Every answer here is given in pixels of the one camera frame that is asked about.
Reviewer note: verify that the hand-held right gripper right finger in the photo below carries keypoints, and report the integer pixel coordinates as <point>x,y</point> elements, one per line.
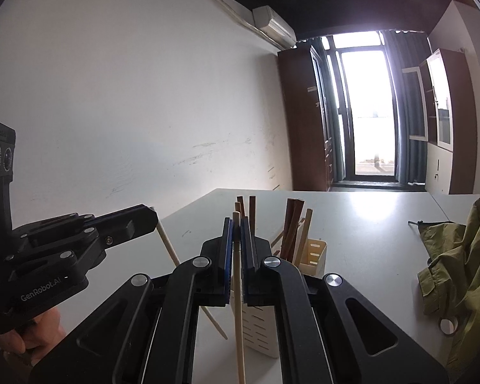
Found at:
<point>246,260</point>

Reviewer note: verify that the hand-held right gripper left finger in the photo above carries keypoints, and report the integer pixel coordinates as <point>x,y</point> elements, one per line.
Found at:
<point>227,256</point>

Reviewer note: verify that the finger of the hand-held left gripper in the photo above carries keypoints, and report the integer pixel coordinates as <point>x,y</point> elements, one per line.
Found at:
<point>56,224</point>
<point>132,224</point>

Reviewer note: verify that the light wooden chopstick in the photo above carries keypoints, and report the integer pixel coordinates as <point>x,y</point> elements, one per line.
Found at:
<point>240,336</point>
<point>167,240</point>

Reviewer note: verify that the group of wooden chopsticks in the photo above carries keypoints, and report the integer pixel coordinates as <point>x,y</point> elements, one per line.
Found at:
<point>291,228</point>

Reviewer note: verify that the cream slotted utensil holder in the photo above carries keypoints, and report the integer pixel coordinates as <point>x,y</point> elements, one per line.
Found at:
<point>260,328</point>

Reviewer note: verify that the person's left hand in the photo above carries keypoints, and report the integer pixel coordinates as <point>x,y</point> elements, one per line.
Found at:
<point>44,328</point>

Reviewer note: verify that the dark brown wooden wardrobe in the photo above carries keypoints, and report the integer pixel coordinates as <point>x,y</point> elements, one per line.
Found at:
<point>300,128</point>

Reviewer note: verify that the dark grey curtain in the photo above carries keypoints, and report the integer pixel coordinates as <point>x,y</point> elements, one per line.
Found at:
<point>404,160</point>

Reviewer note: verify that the glass balcony door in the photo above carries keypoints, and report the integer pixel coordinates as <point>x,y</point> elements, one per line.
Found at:
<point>368,108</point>

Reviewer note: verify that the brown tape roll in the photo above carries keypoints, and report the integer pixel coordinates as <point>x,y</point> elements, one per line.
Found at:
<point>449,334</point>

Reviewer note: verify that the olive green jacket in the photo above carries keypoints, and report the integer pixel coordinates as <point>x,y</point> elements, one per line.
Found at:
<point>472,272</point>

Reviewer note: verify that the white air conditioner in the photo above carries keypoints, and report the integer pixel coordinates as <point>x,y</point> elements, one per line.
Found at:
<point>274,26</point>

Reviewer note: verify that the brown cabinet with glass doors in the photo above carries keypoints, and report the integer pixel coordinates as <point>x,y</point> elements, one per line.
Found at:
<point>460,128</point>

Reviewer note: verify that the white wall pipe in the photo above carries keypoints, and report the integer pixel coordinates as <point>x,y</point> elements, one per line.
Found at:
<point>228,8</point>

